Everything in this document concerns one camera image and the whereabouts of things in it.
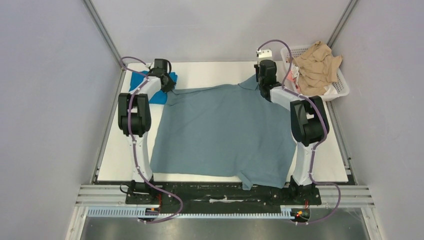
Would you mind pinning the pink and white garment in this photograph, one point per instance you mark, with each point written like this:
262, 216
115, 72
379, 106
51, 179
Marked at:
293, 77

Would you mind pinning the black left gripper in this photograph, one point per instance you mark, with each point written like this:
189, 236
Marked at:
171, 84

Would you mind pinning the folded bright blue t-shirt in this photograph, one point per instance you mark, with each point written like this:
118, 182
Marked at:
159, 97

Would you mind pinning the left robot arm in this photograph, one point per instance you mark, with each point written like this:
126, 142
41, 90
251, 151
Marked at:
135, 119

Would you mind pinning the aluminium frame rail right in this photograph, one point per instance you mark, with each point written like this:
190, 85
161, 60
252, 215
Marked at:
342, 22

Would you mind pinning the beige t-shirt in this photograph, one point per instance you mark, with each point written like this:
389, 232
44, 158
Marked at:
317, 70

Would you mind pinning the aluminium frame rail left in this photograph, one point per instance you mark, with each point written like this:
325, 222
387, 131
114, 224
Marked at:
89, 5

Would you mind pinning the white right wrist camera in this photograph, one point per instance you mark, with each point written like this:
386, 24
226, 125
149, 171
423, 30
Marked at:
264, 54

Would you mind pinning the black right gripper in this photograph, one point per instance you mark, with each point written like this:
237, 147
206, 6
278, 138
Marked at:
262, 87

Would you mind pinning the aluminium frame rail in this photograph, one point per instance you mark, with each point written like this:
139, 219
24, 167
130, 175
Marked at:
342, 22
89, 5

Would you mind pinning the white plastic laundry basket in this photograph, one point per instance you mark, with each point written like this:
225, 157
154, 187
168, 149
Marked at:
335, 90

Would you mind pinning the white slotted cable duct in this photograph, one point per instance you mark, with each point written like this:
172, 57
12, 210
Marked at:
141, 212

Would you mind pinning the grey-blue t-shirt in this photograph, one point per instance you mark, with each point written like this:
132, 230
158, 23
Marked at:
225, 131

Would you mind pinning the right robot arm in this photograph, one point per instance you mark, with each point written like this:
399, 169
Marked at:
308, 121

